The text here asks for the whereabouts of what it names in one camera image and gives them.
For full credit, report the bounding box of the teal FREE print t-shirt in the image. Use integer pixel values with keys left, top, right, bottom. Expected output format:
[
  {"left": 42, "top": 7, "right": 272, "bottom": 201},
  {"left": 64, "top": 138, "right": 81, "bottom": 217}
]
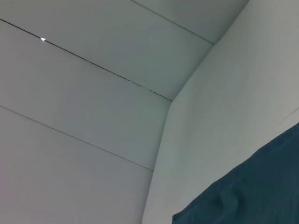
[{"left": 172, "top": 123, "right": 299, "bottom": 224}]

